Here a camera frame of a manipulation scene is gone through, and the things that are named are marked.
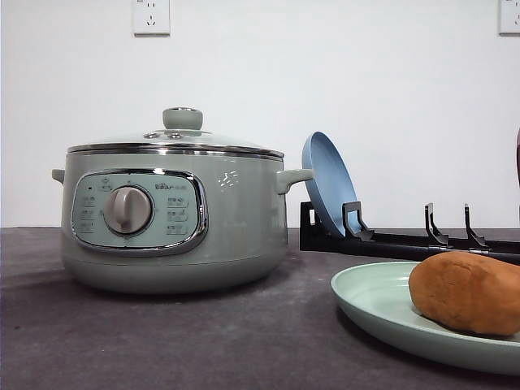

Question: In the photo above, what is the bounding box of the green electric steamer pot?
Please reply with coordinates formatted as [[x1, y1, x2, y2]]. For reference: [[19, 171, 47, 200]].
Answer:
[[51, 143, 314, 294]]

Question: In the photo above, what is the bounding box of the white wall socket right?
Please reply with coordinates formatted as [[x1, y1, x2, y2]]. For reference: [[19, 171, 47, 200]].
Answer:
[[499, 0, 520, 38]]

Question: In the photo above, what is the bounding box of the pink plate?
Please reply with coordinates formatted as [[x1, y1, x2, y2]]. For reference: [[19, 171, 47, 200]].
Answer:
[[515, 126, 520, 189]]

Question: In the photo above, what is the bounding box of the glass steamer lid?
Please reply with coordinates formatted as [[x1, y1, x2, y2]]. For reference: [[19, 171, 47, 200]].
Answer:
[[67, 107, 284, 158]]

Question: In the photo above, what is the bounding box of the brown potato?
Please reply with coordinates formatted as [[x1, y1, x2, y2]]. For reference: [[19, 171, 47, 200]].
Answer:
[[409, 251, 520, 336]]

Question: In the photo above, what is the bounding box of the white wall socket left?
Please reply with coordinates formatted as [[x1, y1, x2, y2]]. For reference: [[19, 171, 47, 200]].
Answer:
[[132, 0, 171, 38]]

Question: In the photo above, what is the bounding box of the green plate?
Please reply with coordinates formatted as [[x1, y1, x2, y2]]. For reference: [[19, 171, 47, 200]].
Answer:
[[331, 261, 520, 375]]

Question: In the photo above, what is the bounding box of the black plate rack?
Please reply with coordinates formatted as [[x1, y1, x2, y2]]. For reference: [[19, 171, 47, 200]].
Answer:
[[300, 201, 520, 262]]

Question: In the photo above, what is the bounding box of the white wall socket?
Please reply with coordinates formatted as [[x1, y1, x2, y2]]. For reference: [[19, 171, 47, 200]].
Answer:
[[132, 0, 171, 38], [499, 0, 520, 38]]

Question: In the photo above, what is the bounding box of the blue plate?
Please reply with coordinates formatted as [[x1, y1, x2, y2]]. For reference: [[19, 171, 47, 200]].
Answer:
[[302, 131, 359, 237]]

